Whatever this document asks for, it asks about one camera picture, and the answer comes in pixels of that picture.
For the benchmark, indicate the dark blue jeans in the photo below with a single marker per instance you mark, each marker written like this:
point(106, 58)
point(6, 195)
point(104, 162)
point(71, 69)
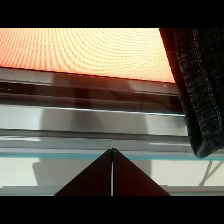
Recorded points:
point(200, 93)

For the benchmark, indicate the silver frame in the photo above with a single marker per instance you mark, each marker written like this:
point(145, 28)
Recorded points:
point(83, 123)

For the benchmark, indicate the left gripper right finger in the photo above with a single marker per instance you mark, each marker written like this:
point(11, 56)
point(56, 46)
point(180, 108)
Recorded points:
point(130, 180)

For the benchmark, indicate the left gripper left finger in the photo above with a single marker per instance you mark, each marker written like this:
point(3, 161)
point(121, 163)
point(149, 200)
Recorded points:
point(96, 180)

